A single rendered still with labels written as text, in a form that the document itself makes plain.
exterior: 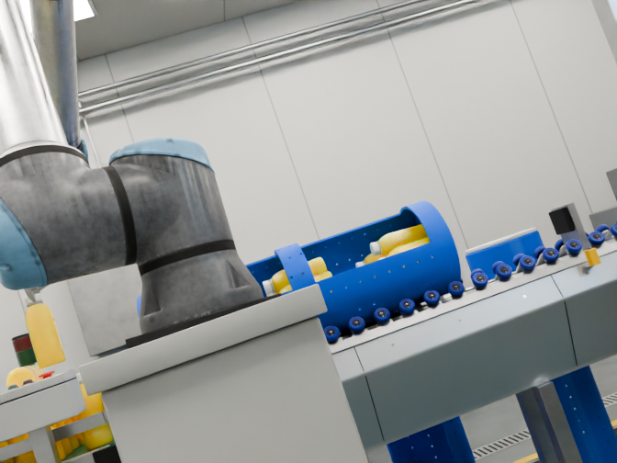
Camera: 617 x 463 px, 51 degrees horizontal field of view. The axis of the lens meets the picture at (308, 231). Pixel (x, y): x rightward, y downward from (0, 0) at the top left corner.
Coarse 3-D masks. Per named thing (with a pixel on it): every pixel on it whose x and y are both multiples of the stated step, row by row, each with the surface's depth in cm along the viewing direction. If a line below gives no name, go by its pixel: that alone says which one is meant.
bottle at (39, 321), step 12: (36, 312) 162; (48, 312) 164; (36, 324) 161; (48, 324) 162; (36, 336) 161; (48, 336) 162; (36, 348) 161; (48, 348) 161; (60, 348) 163; (48, 360) 161; (60, 360) 162
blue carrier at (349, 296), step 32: (384, 224) 199; (416, 224) 203; (288, 256) 178; (320, 256) 199; (352, 256) 202; (416, 256) 177; (448, 256) 178; (320, 288) 173; (352, 288) 174; (384, 288) 176; (416, 288) 180; (320, 320) 174
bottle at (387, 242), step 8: (392, 232) 190; (400, 232) 189; (408, 232) 188; (416, 232) 188; (424, 232) 189; (384, 240) 188; (392, 240) 187; (400, 240) 187; (408, 240) 188; (416, 240) 188; (384, 248) 188; (392, 248) 187
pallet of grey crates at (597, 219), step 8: (616, 168) 454; (608, 176) 466; (616, 176) 457; (616, 184) 460; (616, 192) 463; (616, 200) 466; (608, 208) 501; (616, 208) 469; (592, 216) 499; (600, 216) 490; (608, 216) 481; (616, 216) 472; (592, 224) 503; (600, 224) 493; (608, 224) 484
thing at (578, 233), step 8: (560, 208) 197; (568, 208) 193; (552, 216) 200; (560, 216) 196; (568, 216) 194; (576, 216) 193; (560, 224) 197; (568, 224) 193; (576, 224) 193; (560, 232) 199; (568, 232) 197; (576, 232) 193; (584, 232) 193; (568, 240) 199; (584, 240) 193; (584, 248) 192
